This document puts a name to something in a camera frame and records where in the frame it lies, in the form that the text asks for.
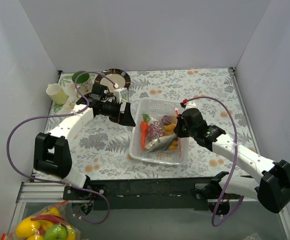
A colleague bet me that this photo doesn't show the fake orange carrot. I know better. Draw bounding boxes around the fake orange carrot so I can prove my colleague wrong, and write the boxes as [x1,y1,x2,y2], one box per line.
[140,113,151,151]

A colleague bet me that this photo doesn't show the fake orange segments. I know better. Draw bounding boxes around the fake orange segments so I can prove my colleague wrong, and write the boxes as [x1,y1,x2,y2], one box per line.
[163,123,176,134]

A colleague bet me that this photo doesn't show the fake red grapes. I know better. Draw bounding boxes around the fake red grapes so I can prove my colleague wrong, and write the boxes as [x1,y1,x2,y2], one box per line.
[147,120,165,140]

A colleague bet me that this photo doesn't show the white plastic basket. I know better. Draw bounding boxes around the white plastic basket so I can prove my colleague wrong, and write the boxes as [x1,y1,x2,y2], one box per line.
[129,98,189,166]

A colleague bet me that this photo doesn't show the fake silver fish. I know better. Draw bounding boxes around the fake silver fish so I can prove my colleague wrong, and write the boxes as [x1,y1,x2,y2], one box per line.
[144,133,177,153]

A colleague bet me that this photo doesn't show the clear zip top bag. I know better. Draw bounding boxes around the clear zip top bag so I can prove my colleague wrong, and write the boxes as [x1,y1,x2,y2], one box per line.
[139,113,180,153]

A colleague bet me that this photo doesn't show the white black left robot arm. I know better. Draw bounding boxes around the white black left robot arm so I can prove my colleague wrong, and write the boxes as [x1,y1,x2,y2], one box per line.
[33,83,136,200]

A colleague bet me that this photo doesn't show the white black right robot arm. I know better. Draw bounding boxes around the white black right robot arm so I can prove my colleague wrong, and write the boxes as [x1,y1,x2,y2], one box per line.
[174,107,290,214]

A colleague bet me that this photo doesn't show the bag of fake fruit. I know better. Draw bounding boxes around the bag of fake fruit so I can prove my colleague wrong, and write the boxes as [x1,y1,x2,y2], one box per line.
[1,201,81,240]

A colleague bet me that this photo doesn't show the floral serving tray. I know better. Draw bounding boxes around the floral serving tray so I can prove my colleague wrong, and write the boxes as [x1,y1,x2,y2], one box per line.
[50,72,96,115]

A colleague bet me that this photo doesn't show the green inside cat mug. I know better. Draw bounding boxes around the green inside cat mug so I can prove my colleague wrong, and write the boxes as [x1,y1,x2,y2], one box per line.
[71,70,93,95]

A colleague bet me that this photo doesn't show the dark striped rim plate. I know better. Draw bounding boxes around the dark striped rim plate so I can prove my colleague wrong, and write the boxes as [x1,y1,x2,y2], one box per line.
[94,68,131,92]

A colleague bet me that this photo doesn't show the pale yellow cup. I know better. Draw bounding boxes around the pale yellow cup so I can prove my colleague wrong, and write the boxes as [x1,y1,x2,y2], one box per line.
[45,83,68,105]

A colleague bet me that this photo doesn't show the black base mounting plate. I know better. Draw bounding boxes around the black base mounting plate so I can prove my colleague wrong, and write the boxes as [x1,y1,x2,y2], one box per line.
[63,177,222,211]

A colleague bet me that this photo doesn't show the clear plastic wrapper corner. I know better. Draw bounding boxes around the clear plastic wrapper corner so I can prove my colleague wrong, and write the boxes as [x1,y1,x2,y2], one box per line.
[243,232,262,240]

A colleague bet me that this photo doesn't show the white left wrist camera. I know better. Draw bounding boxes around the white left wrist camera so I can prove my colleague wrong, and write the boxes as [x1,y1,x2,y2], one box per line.
[113,87,130,103]

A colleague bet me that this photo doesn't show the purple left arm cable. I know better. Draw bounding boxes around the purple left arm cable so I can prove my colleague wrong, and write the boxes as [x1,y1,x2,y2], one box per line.
[5,71,120,224]

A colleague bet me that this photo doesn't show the aluminium frame rail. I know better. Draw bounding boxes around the aluminium frame rail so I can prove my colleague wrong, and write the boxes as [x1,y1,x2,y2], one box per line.
[16,181,285,203]

